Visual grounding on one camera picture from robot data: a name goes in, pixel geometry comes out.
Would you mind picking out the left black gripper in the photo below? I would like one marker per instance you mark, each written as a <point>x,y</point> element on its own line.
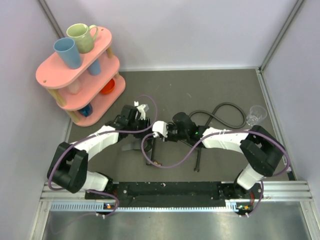
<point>146,123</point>

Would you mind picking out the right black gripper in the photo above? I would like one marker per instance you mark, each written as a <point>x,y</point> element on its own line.
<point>169,126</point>

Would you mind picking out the black fitting with brass connectors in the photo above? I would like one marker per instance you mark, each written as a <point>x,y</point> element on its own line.
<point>148,146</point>

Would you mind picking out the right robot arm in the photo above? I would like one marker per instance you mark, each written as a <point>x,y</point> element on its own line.
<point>261,150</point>

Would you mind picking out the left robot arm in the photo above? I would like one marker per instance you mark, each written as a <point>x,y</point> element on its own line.
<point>69,167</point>

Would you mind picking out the orange bowl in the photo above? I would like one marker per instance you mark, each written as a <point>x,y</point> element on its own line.
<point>109,87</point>

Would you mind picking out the dark blue cup bottom shelf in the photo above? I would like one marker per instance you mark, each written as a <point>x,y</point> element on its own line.
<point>86,111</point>

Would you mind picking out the pink three-tier shelf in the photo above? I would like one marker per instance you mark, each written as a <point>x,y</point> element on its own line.
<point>55,76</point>

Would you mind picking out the small blue cup middle shelf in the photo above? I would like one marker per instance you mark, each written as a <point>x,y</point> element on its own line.
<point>94,69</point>

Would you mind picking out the translucent pink cup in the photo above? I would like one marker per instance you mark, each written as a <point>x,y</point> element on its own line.
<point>74,88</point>

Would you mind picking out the clear plastic cup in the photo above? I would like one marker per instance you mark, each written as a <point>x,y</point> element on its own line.
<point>256,115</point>

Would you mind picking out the blue plastic tumbler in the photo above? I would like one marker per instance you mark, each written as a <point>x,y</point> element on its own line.
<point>67,50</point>

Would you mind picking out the green ceramic mug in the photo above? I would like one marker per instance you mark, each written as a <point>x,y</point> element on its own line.
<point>84,36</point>

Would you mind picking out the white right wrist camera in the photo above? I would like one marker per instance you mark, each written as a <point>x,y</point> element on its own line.
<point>160,129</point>

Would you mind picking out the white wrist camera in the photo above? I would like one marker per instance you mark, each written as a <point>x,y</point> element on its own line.
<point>160,129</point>
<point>141,110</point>

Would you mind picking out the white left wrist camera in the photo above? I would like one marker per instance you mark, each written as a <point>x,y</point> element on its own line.
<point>141,110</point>

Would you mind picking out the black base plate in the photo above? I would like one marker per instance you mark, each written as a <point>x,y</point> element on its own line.
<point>177,194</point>

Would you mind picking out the grey slotted cable duct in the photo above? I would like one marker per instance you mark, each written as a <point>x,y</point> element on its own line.
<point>104,206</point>

